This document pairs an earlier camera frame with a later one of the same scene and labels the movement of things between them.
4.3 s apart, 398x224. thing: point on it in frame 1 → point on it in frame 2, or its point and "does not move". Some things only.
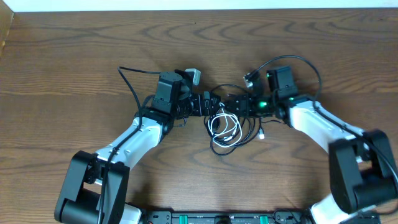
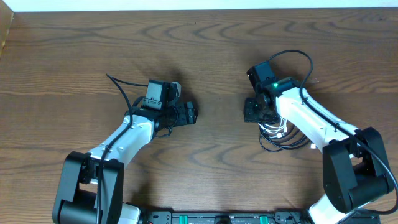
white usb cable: [226, 129] → [280, 130]
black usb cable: [227, 132] → [270, 144]
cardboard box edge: [6, 18] does not move
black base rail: [242, 217] does not move
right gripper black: [233, 104] → [250, 110]
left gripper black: [206, 104] → [189, 112]
